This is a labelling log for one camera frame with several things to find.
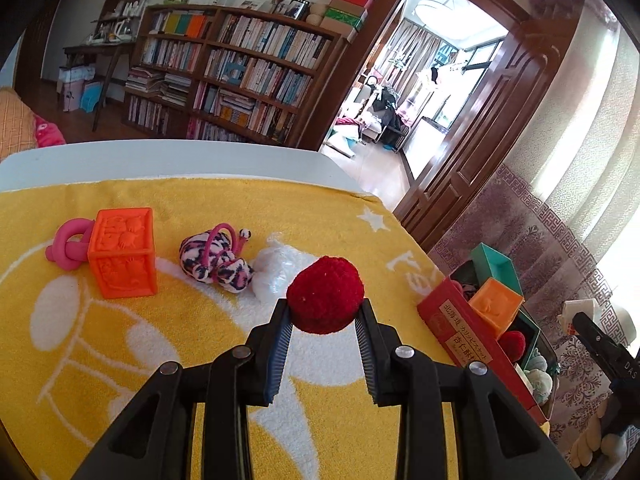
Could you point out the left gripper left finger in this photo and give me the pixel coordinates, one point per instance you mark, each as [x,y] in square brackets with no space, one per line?
[247,375]

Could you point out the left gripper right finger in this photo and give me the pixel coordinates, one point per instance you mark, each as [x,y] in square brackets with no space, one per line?
[399,375]

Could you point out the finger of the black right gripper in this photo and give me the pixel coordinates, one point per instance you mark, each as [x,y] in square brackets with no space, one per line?
[592,337]

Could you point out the light orange rubber block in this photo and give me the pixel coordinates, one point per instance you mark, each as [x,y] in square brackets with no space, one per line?
[497,305]

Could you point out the red pompom ball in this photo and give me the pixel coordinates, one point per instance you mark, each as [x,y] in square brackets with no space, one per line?
[325,297]
[513,344]

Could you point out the clear plastic bag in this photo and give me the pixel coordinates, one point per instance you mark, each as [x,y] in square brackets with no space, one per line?
[276,267]

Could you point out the teal box tray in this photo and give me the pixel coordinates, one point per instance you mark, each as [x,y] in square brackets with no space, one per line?
[489,263]

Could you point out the right hand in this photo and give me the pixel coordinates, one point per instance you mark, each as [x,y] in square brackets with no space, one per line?
[613,448]

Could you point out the red biscuit tin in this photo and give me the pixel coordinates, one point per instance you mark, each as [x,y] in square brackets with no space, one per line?
[466,337]

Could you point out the yellow patterned towel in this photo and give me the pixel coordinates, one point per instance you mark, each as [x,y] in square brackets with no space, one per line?
[71,359]

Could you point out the dark orange rubber block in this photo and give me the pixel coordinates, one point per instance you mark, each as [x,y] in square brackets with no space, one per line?
[121,253]

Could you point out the small pink foam knot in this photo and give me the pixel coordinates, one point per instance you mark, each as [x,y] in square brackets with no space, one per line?
[70,246]

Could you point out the wooden door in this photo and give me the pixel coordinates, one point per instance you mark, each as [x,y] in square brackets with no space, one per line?
[487,127]

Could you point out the wooden bookshelf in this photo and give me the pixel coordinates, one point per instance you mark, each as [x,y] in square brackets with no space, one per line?
[216,73]

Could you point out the orange plaid pillow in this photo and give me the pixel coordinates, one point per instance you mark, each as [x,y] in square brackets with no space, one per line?
[17,124]

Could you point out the wooden desk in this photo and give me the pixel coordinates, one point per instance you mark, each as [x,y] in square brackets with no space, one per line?
[105,58]

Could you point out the stacked gift boxes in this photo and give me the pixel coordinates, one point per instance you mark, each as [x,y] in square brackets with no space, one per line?
[344,17]

